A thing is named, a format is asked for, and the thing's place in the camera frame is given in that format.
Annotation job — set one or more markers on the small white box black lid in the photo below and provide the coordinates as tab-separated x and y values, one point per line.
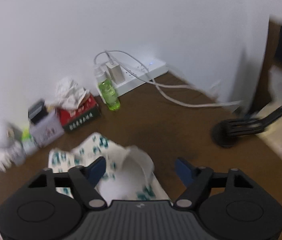
47	130

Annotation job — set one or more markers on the white bedding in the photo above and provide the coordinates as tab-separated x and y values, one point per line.
281	130

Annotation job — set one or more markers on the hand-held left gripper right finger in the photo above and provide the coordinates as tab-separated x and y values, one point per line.
183	171

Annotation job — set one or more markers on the small green white bottle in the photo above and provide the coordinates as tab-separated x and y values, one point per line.
28	141

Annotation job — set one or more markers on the white charger plug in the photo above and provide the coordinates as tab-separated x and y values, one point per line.
116	73

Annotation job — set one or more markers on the crumpled white tissue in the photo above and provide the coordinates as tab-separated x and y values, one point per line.
68	93

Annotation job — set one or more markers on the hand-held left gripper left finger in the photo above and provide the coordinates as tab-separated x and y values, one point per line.
97	170

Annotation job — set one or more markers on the white robot figurine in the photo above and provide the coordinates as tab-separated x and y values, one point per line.
7	142

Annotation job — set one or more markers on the red and dark tissue box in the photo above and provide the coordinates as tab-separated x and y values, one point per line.
81	115

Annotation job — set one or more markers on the black phone holder stand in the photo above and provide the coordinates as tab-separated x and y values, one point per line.
233	130

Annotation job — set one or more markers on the green spray bottle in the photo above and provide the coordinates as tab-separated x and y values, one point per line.
109	92

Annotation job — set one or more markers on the cream green floral cloth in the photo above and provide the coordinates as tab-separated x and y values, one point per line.
128	170

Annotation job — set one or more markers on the white power strip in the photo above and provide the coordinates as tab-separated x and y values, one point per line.
146	72

